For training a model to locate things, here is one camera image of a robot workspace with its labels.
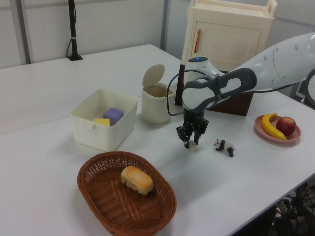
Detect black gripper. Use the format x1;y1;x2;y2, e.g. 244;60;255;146
176;110;210;149

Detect cream trash can with lid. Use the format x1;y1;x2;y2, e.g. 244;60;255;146
141;64;176;124

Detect panda toy figure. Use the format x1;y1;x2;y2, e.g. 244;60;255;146
213;138;236;158

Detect dark brown drawer box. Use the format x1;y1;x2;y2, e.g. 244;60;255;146
174;61;254;117

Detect toasted bread loaf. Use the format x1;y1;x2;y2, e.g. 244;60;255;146
120;165;154;196

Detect yellow banana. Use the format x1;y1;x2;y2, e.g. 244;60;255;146
261;113;287;141

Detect purple cube block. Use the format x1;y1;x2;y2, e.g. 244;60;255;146
103;107;124;126

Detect white plastic storage box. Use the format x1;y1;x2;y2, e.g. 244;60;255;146
70;88;138;152

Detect yellow block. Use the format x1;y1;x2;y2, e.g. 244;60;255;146
94;118;111;127

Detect red apple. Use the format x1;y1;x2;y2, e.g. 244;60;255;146
275;116;296;136

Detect pink plate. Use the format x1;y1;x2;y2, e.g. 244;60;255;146
254;114;302;147

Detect cream plastic cabinet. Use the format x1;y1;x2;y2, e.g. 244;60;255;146
181;0;278;72

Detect brown wicker basket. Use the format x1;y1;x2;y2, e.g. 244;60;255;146
77;150;177;236

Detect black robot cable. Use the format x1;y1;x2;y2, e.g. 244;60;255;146
167;69;304;117

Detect copper cabinet door handle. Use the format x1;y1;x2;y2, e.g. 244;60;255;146
193;29;202;54

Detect tangled black cables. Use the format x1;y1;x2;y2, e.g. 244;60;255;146
270;181;315;236

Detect black camera stand pole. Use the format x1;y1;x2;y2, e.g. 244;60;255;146
65;0;83;61

